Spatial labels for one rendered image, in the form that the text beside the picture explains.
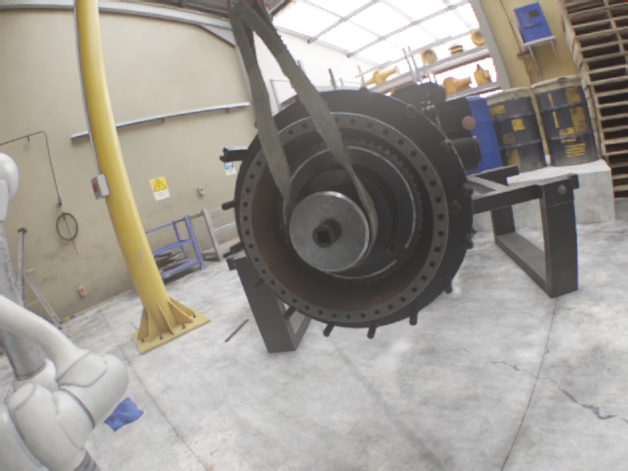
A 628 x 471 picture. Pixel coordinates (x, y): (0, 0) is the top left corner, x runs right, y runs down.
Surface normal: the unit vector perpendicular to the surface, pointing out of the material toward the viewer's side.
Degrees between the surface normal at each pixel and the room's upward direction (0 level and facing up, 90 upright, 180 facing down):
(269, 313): 90
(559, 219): 90
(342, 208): 90
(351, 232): 90
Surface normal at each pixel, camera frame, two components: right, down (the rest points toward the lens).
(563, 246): -0.23, 0.25
